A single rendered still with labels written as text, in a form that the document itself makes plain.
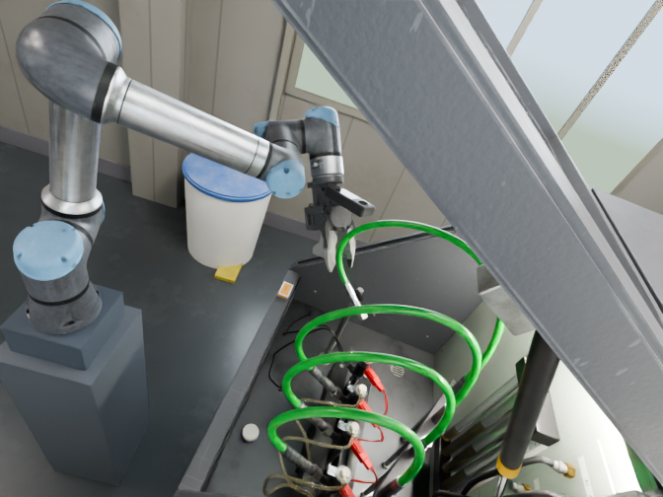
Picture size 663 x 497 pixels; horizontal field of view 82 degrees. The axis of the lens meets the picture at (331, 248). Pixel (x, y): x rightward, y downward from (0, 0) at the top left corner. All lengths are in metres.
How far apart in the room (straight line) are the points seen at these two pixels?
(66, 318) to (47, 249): 0.19
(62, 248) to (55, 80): 0.37
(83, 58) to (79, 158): 0.28
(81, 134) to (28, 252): 0.26
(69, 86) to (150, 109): 0.11
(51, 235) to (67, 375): 0.36
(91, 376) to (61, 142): 0.55
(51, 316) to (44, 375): 0.18
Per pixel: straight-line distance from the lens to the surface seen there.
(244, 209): 2.07
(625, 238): 0.87
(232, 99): 2.42
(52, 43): 0.73
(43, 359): 1.18
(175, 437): 1.90
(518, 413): 0.34
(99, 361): 1.15
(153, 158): 2.66
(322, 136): 0.86
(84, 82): 0.70
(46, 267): 0.94
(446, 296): 1.13
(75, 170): 0.96
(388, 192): 2.50
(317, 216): 0.87
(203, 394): 1.97
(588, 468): 0.69
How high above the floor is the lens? 1.78
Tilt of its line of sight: 40 degrees down
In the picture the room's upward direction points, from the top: 22 degrees clockwise
